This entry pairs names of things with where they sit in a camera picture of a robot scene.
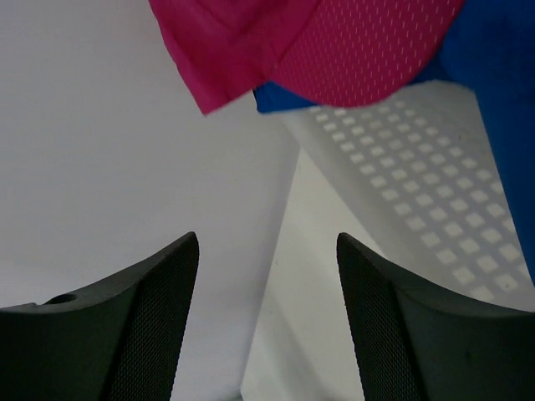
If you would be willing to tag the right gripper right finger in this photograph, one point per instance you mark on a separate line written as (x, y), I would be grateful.
(416, 340)

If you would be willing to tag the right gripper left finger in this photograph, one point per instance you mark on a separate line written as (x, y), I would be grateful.
(116, 339)

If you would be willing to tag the white perforated plastic basket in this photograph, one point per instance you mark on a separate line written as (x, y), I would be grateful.
(417, 172)

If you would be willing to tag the blue baseball cap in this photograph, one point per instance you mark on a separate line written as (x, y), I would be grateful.
(489, 48)

